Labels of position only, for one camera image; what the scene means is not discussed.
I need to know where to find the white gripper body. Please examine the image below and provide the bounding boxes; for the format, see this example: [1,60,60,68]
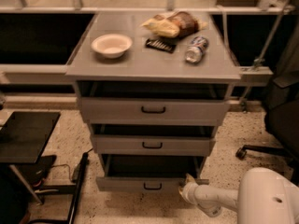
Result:
[181,183,200,205]

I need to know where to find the grey bottom drawer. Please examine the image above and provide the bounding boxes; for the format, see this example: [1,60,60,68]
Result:
[96,155,206,193]

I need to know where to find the grey drawer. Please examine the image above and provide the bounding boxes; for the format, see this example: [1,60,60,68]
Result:
[96,155,206,193]
[91,134,216,157]
[78,97,229,126]

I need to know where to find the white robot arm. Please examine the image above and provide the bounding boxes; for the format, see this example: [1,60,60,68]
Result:
[178,167,299,224]

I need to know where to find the grey middle drawer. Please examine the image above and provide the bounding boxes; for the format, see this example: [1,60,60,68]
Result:
[91,134,216,157]

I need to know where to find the grey top drawer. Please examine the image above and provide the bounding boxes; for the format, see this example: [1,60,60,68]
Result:
[78,97,229,126]

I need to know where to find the grey drawer cabinet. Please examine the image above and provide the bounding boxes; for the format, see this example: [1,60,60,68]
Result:
[66,11,240,189]

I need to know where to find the black floor stand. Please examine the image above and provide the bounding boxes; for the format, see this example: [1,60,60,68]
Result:
[28,152,89,224]

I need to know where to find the black office chair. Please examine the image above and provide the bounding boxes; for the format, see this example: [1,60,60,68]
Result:
[235,24,299,185]

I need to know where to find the blue soda can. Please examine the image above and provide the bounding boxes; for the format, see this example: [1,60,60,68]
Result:
[185,36,209,63]

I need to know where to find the black snack bar wrapper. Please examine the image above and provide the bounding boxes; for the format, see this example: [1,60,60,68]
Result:
[145,38,176,53]

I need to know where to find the brown chip bag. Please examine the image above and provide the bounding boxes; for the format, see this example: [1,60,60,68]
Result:
[167,11,207,38]

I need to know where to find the white paper bowl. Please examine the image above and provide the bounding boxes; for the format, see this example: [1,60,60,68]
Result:
[91,34,133,59]

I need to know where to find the yellow chip bag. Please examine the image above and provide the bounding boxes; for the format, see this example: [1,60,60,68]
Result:
[141,15,179,38]

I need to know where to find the black side table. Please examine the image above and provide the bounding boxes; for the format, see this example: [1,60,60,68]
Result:
[0,111,61,204]

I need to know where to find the white cable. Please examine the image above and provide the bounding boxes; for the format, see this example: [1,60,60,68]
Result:
[216,4,232,56]

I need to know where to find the grey metal railing frame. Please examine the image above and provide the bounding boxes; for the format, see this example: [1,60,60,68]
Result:
[0,0,299,110]

